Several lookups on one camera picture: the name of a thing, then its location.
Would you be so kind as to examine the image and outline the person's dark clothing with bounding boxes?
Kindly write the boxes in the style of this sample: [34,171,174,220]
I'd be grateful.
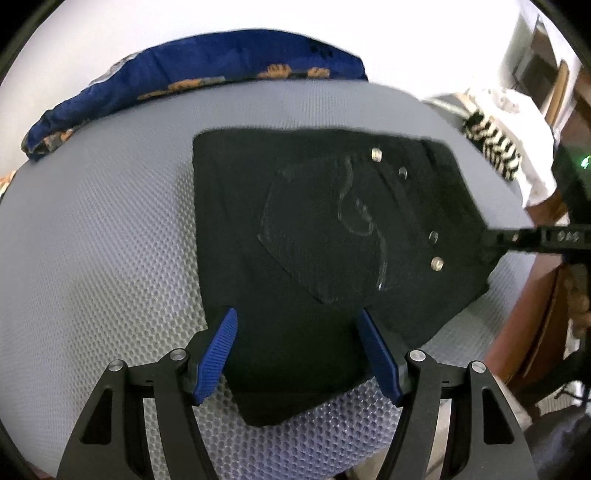
[522,351,591,480]

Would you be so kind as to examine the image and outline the light wooden post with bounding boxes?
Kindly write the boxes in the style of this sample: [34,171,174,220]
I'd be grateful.
[540,60,571,125]

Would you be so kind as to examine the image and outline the grey mesh mattress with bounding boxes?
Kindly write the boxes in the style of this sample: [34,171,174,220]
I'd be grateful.
[0,78,539,480]

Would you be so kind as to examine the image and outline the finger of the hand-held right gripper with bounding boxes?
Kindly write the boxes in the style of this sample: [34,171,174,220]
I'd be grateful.
[480,225,591,254]

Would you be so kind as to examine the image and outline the black pants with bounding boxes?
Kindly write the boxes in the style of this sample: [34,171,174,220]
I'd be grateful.
[191,127,497,428]

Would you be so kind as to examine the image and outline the brown wooden bed frame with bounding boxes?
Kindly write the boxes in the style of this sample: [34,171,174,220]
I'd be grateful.
[485,203,573,393]

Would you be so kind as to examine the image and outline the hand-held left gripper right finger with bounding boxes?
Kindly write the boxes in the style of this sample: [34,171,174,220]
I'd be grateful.
[356,308,539,480]

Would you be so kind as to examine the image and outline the black white zigzag cloth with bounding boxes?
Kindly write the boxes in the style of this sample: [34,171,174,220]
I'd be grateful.
[462,108,525,183]

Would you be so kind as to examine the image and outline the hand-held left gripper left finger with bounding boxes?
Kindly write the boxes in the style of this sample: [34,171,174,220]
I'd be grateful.
[55,308,238,480]

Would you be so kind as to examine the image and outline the blue printed pillow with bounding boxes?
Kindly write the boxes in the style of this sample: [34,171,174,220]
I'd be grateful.
[21,34,369,162]

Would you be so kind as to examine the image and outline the dark wooden wardrobe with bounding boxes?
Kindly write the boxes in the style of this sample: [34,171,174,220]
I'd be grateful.
[570,55,591,148]

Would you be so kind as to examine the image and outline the person's right hand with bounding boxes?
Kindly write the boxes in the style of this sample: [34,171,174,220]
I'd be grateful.
[566,265,591,335]

